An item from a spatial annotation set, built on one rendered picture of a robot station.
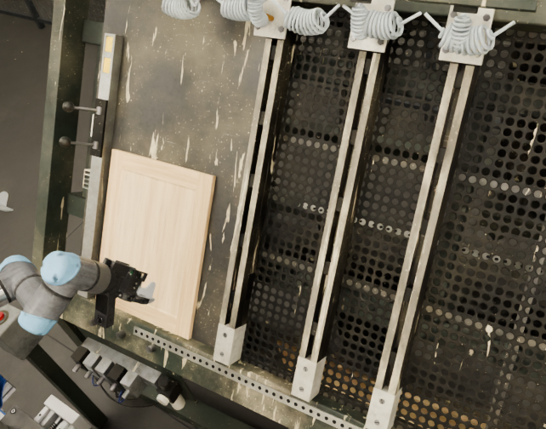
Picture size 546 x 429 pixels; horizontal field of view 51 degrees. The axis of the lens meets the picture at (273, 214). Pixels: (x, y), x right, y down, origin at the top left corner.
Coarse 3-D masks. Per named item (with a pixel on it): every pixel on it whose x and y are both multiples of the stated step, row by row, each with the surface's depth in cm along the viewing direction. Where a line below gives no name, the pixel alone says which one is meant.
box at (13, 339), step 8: (8, 304) 213; (16, 312) 209; (8, 320) 208; (16, 320) 208; (0, 328) 206; (8, 328) 206; (16, 328) 209; (0, 336) 204; (8, 336) 207; (16, 336) 210; (24, 336) 213; (32, 336) 217; (40, 336) 220; (0, 344) 213; (8, 344) 208; (16, 344) 211; (24, 344) 214; (32, 344) 218; (16, 352) 212; (24, 352) 215
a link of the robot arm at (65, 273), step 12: (60, 252) 124; (48, 264) 123; (60, 264) 122; (72, 264) 124; (84, 264) 127; (96, 264) 131; (48, 276) 122; (60, 276) 122; (72, 276) 124; (84, 276) 127; (96, 276) 130; (60, 288) 124; (72, 288) 126; (84, 288) 129
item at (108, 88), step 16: (112, 48) 192; (112, 64) 193; (112, 80) 195; (112, 96) 197; (112, 112) 199; (112, 128) 201; (96, 160) 201; (96, 176) 202; (96, 192) 203; (96, 208) 204; (96, 224) 206; (96, 240) 208; (96, 256) 210
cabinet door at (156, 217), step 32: (128, 160) 197; (128, 192) 199; (160, 192) 192; (192, 192) 185; (128, 224) 200; (160, 224) 193; (192, 224) 186; (128, 256) 202; (160, 256) 195; (192, 256) 188; (160, 288) 197; (192, 288) 189; (160, 320) 198; (192, 320) 192
